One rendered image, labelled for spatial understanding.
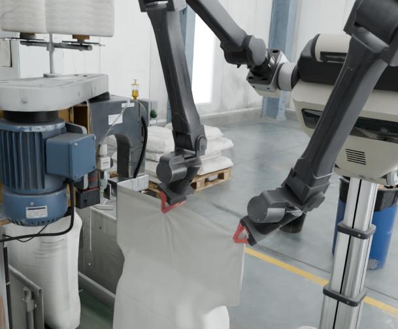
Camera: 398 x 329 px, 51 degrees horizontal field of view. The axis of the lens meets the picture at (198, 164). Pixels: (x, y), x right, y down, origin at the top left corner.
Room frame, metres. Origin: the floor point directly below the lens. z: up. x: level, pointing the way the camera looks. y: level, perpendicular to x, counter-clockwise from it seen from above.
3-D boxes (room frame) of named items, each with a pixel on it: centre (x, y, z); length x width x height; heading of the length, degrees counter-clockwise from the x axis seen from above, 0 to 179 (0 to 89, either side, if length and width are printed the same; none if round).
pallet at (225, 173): (4.58, 0.29, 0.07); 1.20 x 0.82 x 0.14; 143
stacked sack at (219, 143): (4.69, -0.06, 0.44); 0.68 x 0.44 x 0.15; 141
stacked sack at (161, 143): (4.21, 0.30, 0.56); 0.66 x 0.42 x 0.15; 141
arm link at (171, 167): (1.05, 0.05, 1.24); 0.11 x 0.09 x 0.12; 142
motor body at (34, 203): (0.96, 0.40, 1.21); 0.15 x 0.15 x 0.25
